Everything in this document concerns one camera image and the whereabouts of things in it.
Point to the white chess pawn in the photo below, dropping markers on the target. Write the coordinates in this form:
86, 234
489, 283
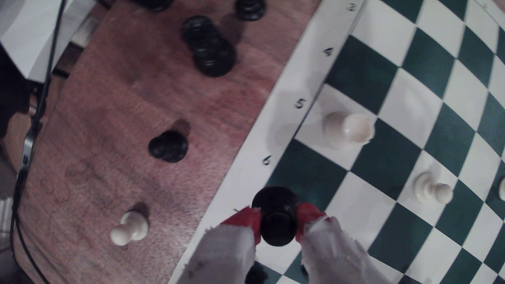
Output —
432, 189
502, 188
128, 228

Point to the black chess piece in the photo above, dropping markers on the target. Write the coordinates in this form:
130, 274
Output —
154, 4
250, 8
209, 49

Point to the white chess rook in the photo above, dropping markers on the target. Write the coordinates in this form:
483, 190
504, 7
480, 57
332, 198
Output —
347, 129

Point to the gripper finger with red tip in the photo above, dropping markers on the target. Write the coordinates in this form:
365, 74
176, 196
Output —
225, 256
331, 256

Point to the black chess pawn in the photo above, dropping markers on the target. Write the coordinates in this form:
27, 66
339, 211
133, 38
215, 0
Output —
278, 213
169, 146

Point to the green white chess board mat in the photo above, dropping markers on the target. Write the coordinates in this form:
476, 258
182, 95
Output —
284, 98

